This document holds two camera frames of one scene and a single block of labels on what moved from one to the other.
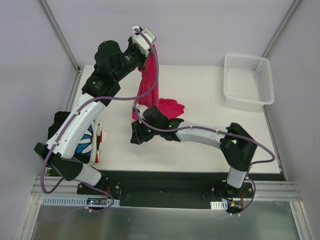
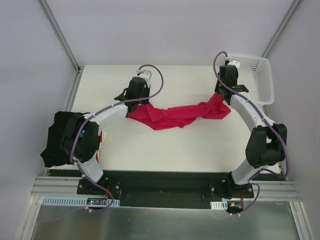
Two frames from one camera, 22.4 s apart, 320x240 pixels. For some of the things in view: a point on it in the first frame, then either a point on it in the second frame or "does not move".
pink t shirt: (170, 108) → (177, 116)
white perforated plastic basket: (247, 80) does not move
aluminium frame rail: (66, 187) does not move
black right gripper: (138, 132) → (223, 94)
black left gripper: (139, 55) → (132, 108)
